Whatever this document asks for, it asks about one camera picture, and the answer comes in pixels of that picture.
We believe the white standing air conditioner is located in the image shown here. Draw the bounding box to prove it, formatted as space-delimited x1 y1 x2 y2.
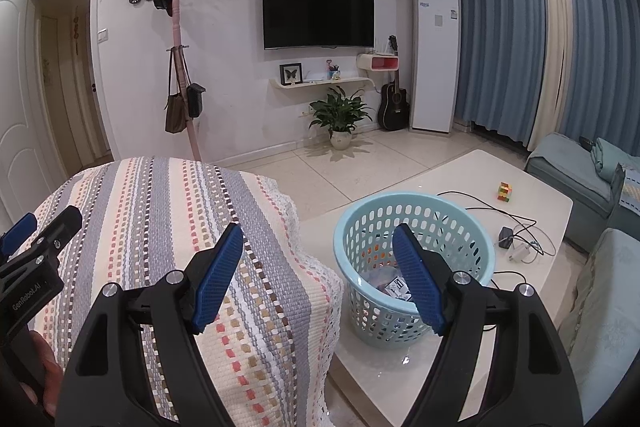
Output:
410 0 462 135

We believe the white printed packet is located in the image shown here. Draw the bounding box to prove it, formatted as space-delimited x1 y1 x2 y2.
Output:
387 274 411 300

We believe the brown wooden door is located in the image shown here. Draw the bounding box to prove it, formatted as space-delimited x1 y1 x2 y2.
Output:
40 7 108 158

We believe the framed butterfly picture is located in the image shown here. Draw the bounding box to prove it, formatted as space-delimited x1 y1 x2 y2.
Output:
279 63 303 86

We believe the teal sofa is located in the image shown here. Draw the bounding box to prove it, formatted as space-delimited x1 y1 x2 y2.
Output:
524 132 640 253

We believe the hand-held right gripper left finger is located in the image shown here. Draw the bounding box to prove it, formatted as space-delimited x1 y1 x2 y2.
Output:
54 222 246 427

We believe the white door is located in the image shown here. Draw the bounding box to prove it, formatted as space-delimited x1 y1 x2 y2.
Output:
0 0 68 228

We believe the green potted plant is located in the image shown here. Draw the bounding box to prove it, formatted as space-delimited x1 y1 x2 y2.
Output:
308 87 375 151

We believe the blue and cream curtain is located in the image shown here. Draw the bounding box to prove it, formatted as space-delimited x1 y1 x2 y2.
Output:
430 0 640 158

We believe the pale green armchair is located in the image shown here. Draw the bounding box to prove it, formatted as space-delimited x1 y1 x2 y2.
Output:
557 227 640 423

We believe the black acoustic guitar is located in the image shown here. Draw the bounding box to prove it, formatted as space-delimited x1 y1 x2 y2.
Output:
377 36 411 132

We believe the person's left hand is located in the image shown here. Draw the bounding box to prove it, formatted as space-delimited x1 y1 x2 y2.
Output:
27 329 66 415

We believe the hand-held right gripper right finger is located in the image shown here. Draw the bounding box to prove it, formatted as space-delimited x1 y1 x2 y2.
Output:
391 223 585 427

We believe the white power adapter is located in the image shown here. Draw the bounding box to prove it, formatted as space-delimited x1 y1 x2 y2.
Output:
509 243 536 264

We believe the black wall television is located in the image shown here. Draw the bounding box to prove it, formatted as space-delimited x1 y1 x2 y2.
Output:
262 0 376 52

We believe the pink coat rack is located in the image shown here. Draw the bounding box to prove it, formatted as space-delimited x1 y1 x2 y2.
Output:
165 0 211 162

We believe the brown handbag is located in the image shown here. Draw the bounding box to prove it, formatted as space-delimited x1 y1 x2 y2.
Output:
165 49 190 134

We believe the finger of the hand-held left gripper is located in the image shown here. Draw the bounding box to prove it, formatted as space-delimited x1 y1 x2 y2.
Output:
0 213 39 260
10 206 84 278

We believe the white curved wall shelf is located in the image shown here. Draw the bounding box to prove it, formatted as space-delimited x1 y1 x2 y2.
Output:
269 77 375 90

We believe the pink and white wall box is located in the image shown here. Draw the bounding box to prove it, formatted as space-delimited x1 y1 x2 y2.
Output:
356 53 401 74

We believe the striped woven blanket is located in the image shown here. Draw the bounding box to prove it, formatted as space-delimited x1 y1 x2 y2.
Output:
20 156 346 427

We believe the black shoulder bag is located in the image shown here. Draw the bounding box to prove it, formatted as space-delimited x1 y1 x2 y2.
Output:
186 83 207 118

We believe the folded teal blanket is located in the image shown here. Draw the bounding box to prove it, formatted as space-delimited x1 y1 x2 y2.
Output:
590 138 626 182

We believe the striped sofa cover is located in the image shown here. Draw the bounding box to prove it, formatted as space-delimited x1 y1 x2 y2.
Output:
612 162 640 212

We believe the light blue plastic basket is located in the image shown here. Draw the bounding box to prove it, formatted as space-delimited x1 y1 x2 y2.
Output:
333 192 497 349

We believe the black cable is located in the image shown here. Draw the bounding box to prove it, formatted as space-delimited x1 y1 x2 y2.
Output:
436 191 557 258
492 272 528 293

